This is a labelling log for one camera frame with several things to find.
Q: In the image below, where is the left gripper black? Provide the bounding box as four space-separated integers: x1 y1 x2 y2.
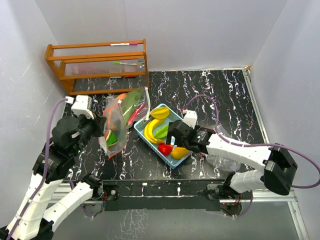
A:
71 108 107 156

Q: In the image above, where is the yellow mango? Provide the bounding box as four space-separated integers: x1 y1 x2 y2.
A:
170 147 189 160

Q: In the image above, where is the watermelon slice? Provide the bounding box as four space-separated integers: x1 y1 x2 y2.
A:
104 129 118 147

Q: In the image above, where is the clear bag orange zipper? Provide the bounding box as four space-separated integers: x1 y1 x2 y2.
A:
98 98 128 159
201 123 241 172

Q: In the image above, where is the red chili pepper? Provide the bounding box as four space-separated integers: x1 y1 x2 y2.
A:
127 103 147 126

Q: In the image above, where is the white dotted zip bag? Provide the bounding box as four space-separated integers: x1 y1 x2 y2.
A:
116 86 151 129

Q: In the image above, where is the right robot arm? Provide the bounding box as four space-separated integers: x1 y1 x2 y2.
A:
167 120 298 199

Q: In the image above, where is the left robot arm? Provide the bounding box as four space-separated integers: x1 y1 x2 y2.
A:
0 114 106 240

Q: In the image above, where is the light blue plastic basket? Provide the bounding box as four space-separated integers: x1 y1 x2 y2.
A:
133 103 192 169

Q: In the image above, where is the yellow starfruit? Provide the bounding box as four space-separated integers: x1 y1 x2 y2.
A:
150 106 170 120

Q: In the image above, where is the yellow banana bunch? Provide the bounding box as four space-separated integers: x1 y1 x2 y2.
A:
143 118 165 145

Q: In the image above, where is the wooden shelf rack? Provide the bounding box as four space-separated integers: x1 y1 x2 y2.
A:
44 39 150 96

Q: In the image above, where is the green pen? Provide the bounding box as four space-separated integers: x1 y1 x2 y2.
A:
113 61 138 66

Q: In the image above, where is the pink white pen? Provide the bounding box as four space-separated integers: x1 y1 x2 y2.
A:
110 42 138 47

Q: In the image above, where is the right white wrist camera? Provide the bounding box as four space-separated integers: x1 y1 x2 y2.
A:
182 110 198 128

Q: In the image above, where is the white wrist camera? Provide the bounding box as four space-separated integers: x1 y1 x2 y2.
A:
65 95 94 119
182 110 198 128

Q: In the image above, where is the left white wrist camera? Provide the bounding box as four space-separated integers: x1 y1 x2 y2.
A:
65 95 94 119

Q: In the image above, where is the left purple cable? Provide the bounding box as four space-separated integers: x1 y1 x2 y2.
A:
4 97 106 240

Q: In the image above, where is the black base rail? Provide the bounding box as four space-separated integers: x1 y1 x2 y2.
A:
74 178 253 212

